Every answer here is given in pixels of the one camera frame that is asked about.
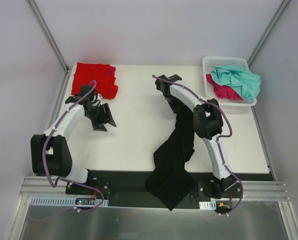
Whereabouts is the white plastic basket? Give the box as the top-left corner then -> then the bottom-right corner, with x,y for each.
202,56 -> 258,107

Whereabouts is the magenta t-shirt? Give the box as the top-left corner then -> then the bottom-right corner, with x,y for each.
206,74 -> 242,100

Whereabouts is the teal t-shirt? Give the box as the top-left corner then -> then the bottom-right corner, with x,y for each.
211,65 -> 261,102

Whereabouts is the black daisy t-shirt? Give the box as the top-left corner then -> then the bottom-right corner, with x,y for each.
145,108 -> 197,211

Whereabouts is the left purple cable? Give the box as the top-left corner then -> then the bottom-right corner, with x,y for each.
28,79 -> 106,221

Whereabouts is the aluminium frame post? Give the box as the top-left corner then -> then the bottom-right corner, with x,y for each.
247,0 -> 292,67
26,0 -> 69,73

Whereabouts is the right aluminium frame post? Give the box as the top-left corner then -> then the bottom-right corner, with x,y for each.
247,0 -> 292,67

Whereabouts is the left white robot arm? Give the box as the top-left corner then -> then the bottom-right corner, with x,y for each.
31,80 -> 116,195

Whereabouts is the left white cable duct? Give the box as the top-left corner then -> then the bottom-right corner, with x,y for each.
31,196 -> 109,208

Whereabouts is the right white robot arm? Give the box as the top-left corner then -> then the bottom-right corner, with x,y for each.
153,74 -> 236,199

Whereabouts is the left aluminium frame post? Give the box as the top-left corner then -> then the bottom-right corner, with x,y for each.
26,0 -> 69,73

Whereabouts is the folded red t-shirt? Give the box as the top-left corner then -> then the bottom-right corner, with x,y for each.
71,62 -> 119,101

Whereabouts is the folded pink t-shirt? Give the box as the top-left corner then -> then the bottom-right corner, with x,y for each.
109,65 -> 116,77

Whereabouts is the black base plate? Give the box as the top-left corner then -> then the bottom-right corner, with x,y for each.
65,169 -> 242,211

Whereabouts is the right white cable duct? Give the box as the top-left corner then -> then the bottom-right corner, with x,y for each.
199,201 -> 216,211

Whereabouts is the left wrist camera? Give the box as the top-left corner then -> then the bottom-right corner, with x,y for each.
93,93 -> 103,104

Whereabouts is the white cable duct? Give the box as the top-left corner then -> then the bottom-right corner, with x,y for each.
199,201 -> 216,211
31,196 -> 109,208

